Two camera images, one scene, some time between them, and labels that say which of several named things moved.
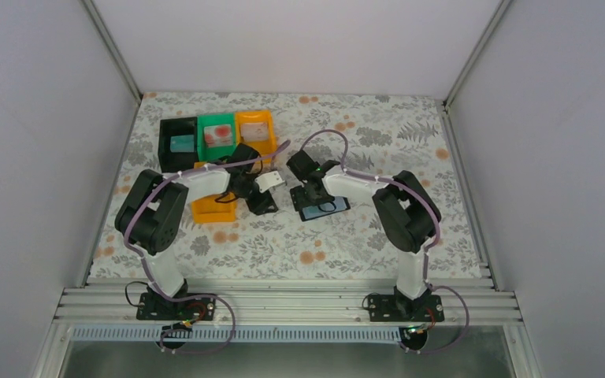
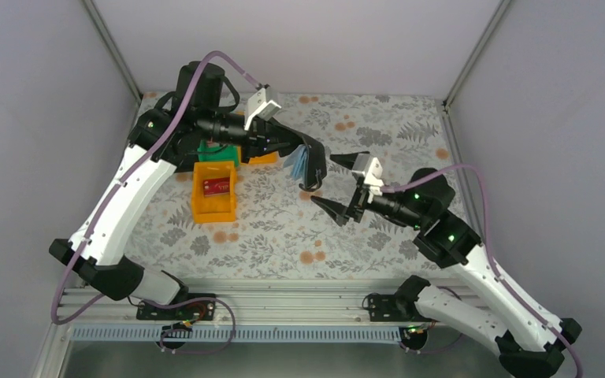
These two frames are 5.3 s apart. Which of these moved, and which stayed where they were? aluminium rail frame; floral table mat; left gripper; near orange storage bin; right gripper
Moved: left gripper; right gripper
Stayed: near orange storage bin; aluminium rail frame; floral table mat
